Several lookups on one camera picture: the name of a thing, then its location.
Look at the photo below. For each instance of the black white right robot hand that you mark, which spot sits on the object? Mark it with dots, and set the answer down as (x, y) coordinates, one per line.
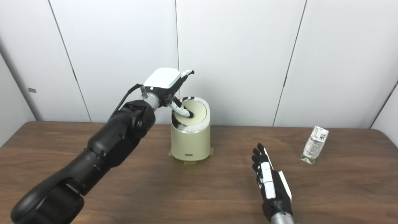
(269, 183)

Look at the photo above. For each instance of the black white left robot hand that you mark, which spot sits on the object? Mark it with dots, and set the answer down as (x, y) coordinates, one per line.
(161, 79)

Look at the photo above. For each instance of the cream-colored round bin lid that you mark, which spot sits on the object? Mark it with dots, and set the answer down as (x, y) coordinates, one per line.
(199, 112)

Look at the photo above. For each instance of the white green milk carton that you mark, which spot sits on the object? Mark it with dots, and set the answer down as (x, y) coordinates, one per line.
(314, 144)

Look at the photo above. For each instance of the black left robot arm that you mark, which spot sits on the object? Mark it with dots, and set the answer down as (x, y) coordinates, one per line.
(108, 143)

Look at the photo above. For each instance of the cream-colored round bin body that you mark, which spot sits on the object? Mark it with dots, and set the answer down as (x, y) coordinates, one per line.
(190, 143)

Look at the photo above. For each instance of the small gray wall label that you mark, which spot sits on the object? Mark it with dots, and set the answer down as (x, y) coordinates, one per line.
(32, 90)

